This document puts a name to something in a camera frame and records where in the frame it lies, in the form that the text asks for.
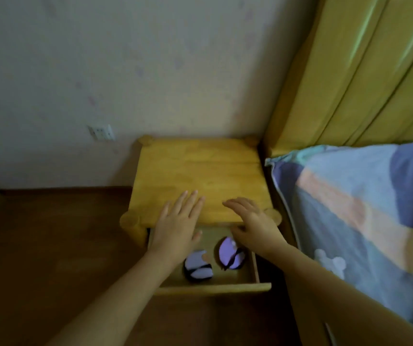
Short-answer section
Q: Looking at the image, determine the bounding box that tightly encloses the person's left hand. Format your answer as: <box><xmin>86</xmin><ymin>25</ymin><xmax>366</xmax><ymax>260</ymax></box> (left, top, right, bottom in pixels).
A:
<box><xmin>148</xmin><ymin>190</ymin><xmax>206</xmax><ymax>263</ymax></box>

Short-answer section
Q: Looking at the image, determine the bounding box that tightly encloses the person's right hand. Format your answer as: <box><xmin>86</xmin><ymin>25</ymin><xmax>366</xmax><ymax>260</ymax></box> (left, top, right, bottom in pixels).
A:
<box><xmin>222</xmin><ymin>197</ymin><xmax>288</xmax><ymax>257</ymax></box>

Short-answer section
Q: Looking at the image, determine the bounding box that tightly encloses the person's right forearm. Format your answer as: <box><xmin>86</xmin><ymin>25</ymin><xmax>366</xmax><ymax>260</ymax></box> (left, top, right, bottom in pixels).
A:
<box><xmin>262</xmin><ymin>243</ymin><xmax>413</xmax><ymax>346</ymax></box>

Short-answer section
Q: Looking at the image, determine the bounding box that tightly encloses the person's left forearm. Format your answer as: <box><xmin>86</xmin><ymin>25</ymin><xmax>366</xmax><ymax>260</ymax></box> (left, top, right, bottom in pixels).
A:
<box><xmin>46</xmin><ymin>248</ymin><xmax>183</xmax><ymax>346</ymax></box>

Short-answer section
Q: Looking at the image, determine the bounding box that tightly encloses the purple and black rolled sock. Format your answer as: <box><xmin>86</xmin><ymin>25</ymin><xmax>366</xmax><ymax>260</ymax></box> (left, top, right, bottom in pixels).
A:
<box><xmin>217</xmin><ymin>236</ymin><xmax>247</xmax><ymax>271</ymax></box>
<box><xmin>183</xmin><ymin>250</ymin><xmax>214</xmax><ymax>283</ymax></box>

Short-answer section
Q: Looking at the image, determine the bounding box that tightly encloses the wooden bedside table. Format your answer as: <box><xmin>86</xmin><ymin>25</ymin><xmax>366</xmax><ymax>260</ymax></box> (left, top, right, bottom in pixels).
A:
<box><xmin>119</xmin><ymin>135</ymin><xmax>283</xmax><ymax>249</ymax></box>

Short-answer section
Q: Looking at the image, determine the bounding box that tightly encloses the open wooden drawer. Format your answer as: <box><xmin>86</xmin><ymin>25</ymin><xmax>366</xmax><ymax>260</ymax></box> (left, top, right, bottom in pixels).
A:
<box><xmin>148</xmin><ymin>223</ymin><xmax>273</xmax><ymax>297</ymax></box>

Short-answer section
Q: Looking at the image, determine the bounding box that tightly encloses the blue patterned quilt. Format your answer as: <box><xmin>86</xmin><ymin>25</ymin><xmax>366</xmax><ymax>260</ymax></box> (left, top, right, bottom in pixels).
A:
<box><xmin>265</xmin><ymin>141</ymin><xmax>413</xmax><ymax>341</ymax></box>

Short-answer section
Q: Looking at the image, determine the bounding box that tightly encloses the yellow wooden headboard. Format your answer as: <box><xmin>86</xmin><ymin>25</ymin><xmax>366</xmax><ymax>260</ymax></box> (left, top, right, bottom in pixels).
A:
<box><xmin>264</xmin><ymin>0</ymin><xmax>413</xmax><ymax>158</ymax></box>

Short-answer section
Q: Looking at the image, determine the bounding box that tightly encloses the wooden bed frame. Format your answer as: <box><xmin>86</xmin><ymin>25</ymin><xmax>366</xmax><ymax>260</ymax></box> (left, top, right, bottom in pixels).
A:
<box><xmin>271</xmin><ymin>169</ymin><xmax>333</xmax><ymax>346</ymax></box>

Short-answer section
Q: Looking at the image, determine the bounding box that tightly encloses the white wall socket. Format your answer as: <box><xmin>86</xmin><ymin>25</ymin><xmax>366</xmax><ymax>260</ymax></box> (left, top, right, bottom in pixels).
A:
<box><xmin>87</xmin><ymin>124</ymin><xmax>116</xmax><ymax>142</ymax></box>

